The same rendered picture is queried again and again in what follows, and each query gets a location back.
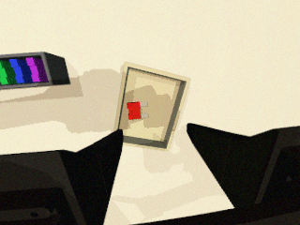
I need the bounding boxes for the beige rectangular tray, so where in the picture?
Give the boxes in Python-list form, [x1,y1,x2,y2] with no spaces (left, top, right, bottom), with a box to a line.
[113,61,191,152]

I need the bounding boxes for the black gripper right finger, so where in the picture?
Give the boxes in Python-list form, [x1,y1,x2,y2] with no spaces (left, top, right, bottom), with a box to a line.
[187,123,300,208]

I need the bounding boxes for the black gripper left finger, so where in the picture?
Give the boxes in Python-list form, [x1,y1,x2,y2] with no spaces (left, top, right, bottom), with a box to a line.
[0,129,124,225]

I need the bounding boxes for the red blade fuse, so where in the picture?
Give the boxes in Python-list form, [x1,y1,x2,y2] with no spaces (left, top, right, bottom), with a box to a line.
[127,101,148,120]

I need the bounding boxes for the black fuse block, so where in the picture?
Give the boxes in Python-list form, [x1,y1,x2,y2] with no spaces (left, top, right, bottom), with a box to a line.
[0,52,70,89]

